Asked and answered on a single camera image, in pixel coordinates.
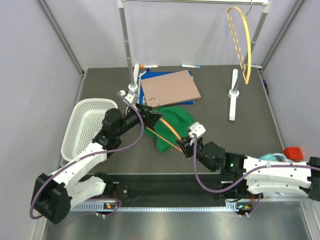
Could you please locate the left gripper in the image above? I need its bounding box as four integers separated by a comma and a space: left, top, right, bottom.
115, 103, 163, 137

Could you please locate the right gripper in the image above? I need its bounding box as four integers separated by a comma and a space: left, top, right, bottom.
177, 136, 217, 172

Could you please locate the orange clothes hanger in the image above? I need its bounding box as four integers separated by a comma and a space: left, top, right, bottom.
145, 97, 186, 154

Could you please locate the green tank top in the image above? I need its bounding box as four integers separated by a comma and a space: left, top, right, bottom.
144, 106, 195, 153

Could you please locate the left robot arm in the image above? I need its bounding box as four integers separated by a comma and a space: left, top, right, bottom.
29, 104, 163, 224

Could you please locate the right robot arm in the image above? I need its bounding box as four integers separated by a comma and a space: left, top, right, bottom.
176, 136, 320, 201

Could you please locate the yellow clothes hanger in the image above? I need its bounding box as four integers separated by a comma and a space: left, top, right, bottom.
225, 5, 253, 85

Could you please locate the blue folder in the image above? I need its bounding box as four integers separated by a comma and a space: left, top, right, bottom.
138, 71, 195, 105

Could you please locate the pink board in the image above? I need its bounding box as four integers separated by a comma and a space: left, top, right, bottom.
140, 70, 201, 107

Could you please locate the orange capped marker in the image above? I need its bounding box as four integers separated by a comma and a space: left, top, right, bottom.
139, 64, 159, 69

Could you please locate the white perforated basket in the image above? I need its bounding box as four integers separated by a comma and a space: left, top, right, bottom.
61, 98, 118, 162

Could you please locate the light blue capped marker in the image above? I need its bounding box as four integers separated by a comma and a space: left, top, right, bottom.
181, 64, 201, 69

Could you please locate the white clothes rack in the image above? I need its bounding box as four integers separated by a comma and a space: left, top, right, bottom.
117, 0, 273, 122

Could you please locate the red cube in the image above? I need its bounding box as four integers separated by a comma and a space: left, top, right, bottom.
283, 146, 304, 162

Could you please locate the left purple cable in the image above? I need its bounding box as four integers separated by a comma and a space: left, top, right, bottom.
29, 91, 146, 220

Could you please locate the purple cable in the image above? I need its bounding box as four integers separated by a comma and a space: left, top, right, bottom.
29, 91, 146, 220
191, 132, 320, 218

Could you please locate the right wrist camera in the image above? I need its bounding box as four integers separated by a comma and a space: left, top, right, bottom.
187, 122, 206, 138

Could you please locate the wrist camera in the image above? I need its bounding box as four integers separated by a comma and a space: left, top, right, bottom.
117, 90, 139, 105
187, 122, 206, 138

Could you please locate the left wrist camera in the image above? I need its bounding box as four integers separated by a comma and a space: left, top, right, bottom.
117, 90, 139, 105

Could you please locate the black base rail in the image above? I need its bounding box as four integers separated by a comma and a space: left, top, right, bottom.
99, 172, 251, 203

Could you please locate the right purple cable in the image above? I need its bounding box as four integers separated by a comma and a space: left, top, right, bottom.
191, 132, 320, 218

